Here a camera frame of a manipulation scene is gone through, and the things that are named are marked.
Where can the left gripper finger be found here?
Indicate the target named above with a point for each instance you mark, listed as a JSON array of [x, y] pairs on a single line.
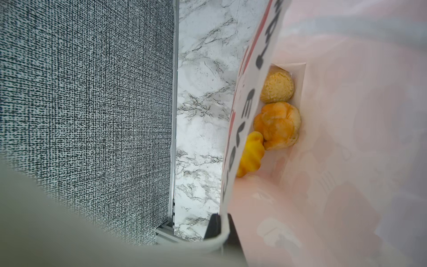
[[232, 246]]

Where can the striped yellow bun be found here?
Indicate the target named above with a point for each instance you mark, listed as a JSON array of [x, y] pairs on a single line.
[[252, 155]]

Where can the flaky braided pastry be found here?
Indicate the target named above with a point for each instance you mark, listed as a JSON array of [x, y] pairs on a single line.
[[279, 123]]

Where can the red white paper gift bag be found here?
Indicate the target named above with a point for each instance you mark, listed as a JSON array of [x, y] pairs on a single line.
[[352, 191]]

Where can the small round crusty bun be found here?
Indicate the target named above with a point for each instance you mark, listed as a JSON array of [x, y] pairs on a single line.
[[278, 86]]

